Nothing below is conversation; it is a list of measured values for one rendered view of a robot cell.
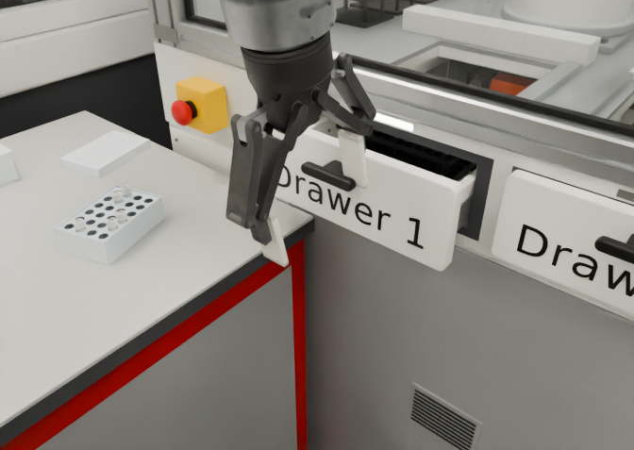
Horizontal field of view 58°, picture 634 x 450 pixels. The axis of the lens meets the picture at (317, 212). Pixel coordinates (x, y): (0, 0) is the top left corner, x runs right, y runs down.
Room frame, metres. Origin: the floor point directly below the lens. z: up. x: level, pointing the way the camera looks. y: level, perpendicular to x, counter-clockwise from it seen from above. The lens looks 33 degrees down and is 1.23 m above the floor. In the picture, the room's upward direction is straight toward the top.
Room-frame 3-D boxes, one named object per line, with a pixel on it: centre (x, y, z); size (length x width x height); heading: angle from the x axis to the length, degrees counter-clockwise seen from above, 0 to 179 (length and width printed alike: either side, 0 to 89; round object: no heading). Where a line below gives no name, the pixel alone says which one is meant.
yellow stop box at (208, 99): (0.85, 0.18, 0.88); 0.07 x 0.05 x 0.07; 50
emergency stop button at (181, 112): (0.82, 0.21, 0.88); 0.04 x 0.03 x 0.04; 50
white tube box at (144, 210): (0.66, 0.29, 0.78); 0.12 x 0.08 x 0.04; 157
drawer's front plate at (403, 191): (0.60, -0.04, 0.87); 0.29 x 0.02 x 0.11; 50
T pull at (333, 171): (0.58, -0.02, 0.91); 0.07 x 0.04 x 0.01; 50
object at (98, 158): (0.89, 0.37, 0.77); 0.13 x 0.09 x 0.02; 153
